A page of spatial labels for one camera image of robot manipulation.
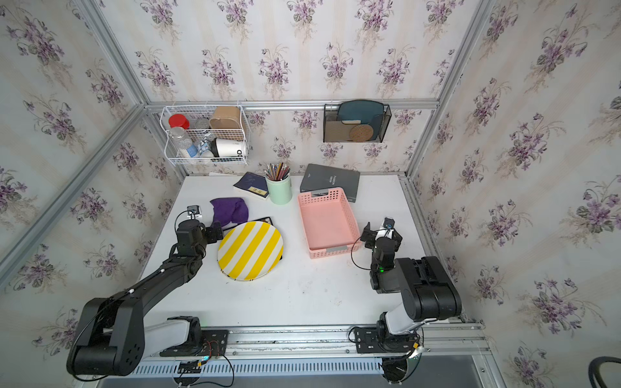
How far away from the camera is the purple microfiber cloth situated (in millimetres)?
1041

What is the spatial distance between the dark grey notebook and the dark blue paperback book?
0.18m

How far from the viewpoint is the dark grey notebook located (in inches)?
44.2

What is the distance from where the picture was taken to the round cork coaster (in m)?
0.97

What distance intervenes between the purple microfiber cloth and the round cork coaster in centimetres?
57

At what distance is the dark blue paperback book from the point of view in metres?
1.13

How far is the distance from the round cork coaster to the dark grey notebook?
21 cm
